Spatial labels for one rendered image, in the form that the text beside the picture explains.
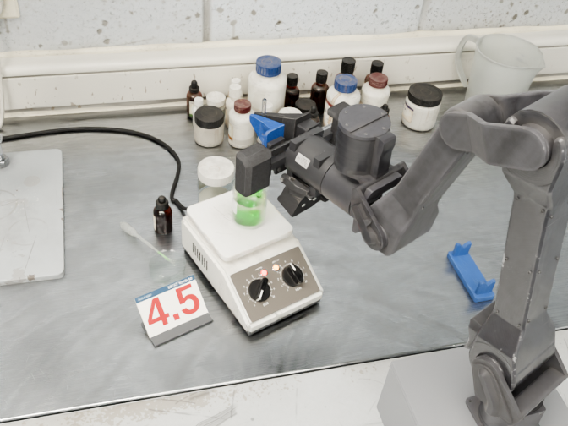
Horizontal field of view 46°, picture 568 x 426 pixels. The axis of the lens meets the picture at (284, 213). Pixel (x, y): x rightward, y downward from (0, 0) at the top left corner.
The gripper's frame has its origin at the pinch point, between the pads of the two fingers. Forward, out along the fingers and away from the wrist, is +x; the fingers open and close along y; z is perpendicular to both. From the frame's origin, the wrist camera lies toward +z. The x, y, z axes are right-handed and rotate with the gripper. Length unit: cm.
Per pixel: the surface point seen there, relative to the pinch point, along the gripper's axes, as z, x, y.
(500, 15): 11, 12, 77
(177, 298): 22.9, 0.5, -15.2
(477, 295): 25.0, -25.9, 21.1
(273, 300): 21.9, -8.9, -5.5
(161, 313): 23.5, 0.2, -18.2
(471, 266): 24.9, -21.7, 25.1
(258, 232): 16.8, -1.1, -1.9
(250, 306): 21.6, -7.8, -8.8
